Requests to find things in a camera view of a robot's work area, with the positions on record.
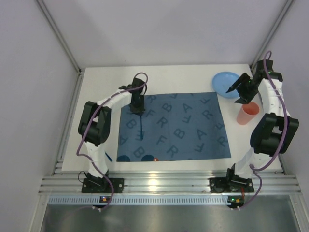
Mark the blue plastic plate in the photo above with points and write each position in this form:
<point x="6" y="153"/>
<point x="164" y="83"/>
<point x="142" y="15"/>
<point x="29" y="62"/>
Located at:
<point x="222" y="81"/>

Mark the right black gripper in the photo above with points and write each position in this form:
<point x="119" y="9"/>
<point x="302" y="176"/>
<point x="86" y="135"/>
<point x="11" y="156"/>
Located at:
<point x="243" y="88"/>

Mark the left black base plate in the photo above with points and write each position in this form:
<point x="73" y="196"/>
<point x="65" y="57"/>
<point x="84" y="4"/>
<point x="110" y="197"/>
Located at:
<point x="101" y="185"/>

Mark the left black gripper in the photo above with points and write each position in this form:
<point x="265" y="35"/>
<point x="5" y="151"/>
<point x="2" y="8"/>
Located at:
<point x="137" y="109"/>

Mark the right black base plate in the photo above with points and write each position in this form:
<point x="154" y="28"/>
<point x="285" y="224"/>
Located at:
<point x="217" y="184"/>

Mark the blue metal spoon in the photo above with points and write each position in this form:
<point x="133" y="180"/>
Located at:
<point x="141" y="129"/>

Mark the orange plastic cup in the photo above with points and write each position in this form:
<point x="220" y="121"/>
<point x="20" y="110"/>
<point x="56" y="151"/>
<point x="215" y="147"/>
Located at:
<point x="247" y="112"/>

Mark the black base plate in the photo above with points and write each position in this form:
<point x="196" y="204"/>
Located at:
<point x="101" y="185"/>
<point x="217" y="184"/>

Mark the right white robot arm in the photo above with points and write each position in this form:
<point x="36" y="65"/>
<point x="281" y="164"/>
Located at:
<point x="274" y="132"/>

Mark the blue letter-print placemat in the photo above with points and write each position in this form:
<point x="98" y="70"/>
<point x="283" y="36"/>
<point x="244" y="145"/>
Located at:
<point x="176" y="127"/>

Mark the perforated cable duct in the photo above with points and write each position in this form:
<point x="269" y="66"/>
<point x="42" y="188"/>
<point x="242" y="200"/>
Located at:
<point x="145" y="200"/>

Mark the aluminium mounting rail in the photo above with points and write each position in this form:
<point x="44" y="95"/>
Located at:
<point x="161" y="183"/>

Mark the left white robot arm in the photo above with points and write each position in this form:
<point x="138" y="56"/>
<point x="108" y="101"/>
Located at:
<point x="95" y="123"/>

